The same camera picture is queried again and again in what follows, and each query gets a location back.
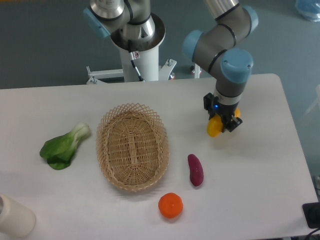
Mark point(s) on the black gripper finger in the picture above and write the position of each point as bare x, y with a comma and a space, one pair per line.
230, 122
208, 104

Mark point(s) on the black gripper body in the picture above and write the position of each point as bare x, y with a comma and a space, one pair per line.
226, 108

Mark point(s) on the yellow mango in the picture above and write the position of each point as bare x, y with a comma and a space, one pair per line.
214, 126

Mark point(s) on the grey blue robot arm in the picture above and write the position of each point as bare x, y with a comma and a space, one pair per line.
215, 51

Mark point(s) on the purple sweet potato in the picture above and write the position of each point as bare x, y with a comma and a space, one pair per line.
196, 173

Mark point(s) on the woven wicker basket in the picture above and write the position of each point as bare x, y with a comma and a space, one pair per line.
132, 147

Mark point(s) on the orange tangerine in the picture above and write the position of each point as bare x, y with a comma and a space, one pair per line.
170, 205

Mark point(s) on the black device at edge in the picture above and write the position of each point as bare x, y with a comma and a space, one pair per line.
312, 214

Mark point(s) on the blue bag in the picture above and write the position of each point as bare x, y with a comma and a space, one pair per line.
309, 9

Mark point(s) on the green bok choy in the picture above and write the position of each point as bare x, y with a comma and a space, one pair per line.
59, 151

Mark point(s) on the white cylinder bottle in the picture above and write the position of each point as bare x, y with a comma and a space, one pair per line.
16, 220

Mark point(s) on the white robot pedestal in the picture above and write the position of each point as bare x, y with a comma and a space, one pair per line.
138, 47

